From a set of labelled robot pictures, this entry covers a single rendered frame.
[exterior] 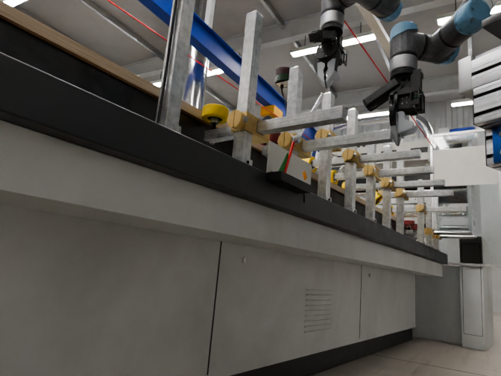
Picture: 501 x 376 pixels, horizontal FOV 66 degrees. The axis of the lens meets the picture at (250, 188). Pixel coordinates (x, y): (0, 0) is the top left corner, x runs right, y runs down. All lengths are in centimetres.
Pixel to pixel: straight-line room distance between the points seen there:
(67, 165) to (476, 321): 327
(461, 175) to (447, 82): 633
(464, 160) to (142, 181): 320
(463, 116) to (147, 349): 1023
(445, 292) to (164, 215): 315
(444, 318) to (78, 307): 319
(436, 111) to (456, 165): 730
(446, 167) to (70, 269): 324
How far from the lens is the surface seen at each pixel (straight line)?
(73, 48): 99
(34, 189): 68
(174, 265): 112
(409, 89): 117
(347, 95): 1027
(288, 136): 121
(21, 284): 90
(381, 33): 356
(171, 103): 84
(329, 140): 122
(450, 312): 373
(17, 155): 67
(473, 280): 358
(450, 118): 1085
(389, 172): 193
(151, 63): 973
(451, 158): 373
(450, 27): 122
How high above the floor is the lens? 44
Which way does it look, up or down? 12 degrees up
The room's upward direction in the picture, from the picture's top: 5 degrees clockwise
